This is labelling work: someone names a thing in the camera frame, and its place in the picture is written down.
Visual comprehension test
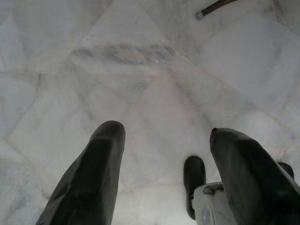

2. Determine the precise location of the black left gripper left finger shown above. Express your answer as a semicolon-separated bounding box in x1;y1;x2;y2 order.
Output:
35;120;126;225

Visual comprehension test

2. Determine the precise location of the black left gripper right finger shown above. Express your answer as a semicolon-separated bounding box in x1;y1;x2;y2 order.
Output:
209;127;300;225

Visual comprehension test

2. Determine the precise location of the grey robot leg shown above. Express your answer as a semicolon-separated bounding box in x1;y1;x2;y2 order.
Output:
193;181;239;225

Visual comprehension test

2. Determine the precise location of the black robot foot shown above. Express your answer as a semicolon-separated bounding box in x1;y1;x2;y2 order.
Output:
183;156;206;220

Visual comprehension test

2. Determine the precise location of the brown chair leg, metal tip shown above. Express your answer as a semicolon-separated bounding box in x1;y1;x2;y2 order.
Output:
195;0;235;21

